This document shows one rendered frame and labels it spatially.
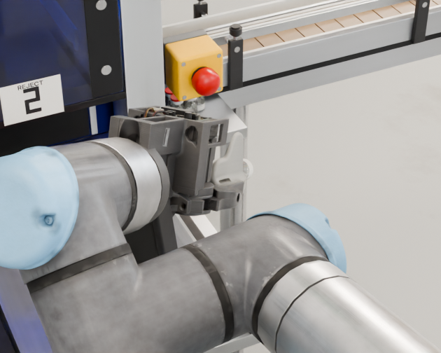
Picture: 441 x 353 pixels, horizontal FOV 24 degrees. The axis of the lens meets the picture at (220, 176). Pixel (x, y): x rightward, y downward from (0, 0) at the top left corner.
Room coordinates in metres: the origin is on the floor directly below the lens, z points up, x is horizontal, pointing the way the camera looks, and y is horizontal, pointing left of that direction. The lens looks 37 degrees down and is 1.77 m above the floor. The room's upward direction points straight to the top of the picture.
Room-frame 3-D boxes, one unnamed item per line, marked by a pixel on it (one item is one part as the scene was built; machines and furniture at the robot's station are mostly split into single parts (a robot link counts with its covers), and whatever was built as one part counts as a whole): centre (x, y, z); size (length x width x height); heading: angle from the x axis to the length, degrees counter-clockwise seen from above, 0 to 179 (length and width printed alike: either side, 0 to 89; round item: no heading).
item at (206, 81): (1.26, 0.02, 1.00); 0.04 x 0.04 x 0.04; 25
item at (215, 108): (1.35, 0.05, 0.87); 0.14 x 0.13 x 0.02; 25
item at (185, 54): (1.30, 0.04, 1.00); 0.08 x 0.07 x 0.07; 25
